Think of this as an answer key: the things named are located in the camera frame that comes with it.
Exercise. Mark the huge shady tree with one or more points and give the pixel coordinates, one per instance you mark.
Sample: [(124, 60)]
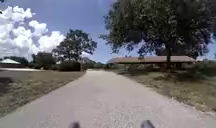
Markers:
[(156, 23)]

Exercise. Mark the dark broad bush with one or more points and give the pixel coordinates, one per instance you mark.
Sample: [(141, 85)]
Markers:
[(70, 65)]

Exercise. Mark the dark trees behind building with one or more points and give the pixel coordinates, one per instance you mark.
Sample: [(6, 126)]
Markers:
[(21, 60)]

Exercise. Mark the clump of dark trees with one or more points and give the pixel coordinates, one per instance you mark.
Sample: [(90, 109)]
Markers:
[(42, 60)]

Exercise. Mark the dry grass verge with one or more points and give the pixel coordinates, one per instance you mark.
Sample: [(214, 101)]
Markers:
[(182, 88)]

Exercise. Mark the pale concrete path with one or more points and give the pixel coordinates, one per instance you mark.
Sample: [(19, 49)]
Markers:
[(109, 100)]

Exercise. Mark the robot's own part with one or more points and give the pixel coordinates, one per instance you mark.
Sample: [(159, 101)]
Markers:
[(147, 124), (74, 125)]

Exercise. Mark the tall leafy tree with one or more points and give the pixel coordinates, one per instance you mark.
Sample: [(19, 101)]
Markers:
[(74, 45)]

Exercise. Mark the dark bushes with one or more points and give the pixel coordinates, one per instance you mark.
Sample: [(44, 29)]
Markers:
[(206, 68)]

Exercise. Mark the dry grass field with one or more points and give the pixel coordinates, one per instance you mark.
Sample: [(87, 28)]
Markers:
[(32, 85)]

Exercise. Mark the long brown-roofed building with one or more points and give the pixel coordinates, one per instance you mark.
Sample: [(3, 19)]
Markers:
[(146, 60)]

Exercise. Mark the small white-roofed building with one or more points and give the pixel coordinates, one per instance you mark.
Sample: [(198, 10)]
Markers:
[(7, 62)]

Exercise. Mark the distant row of trees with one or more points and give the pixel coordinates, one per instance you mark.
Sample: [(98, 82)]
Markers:
[(94, 64)]

